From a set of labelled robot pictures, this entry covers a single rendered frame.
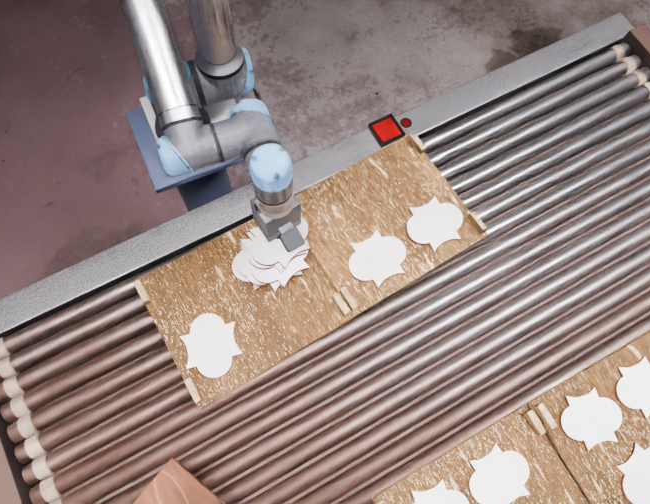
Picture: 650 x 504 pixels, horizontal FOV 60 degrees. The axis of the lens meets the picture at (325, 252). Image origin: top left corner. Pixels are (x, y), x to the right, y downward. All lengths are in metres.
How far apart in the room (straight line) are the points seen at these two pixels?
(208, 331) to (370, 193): 0.54
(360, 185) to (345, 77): 1.41
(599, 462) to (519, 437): 0.18
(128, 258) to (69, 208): 1.22
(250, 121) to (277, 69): 1.81
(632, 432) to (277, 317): 0.85
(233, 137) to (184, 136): 0.09
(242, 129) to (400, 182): 0.57
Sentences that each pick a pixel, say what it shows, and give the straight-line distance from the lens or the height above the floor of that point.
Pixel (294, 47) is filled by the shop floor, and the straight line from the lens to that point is 2.96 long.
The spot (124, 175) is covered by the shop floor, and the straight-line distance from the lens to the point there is 2.68.
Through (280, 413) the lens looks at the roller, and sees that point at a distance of 1.35.
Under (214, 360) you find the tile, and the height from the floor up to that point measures 0.95.
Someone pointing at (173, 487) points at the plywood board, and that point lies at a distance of 1.25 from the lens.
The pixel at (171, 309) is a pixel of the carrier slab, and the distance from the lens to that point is 1.41.
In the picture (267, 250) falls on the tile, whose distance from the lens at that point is 1.34.
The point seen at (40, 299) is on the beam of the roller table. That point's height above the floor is 0.92.
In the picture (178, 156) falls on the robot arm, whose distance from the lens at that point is 1.07.
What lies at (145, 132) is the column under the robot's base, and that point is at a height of 0.87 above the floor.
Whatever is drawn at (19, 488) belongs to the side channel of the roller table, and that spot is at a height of 0.94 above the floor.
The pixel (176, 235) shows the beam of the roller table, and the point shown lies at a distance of 1.49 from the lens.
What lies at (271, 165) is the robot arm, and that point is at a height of 1.38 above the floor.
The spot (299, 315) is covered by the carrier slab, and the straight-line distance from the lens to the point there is 1.37.
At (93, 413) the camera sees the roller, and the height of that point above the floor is 0.92.
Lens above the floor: 2.26
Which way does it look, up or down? 70 degrees down
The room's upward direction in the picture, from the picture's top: 5 degrees clockwise
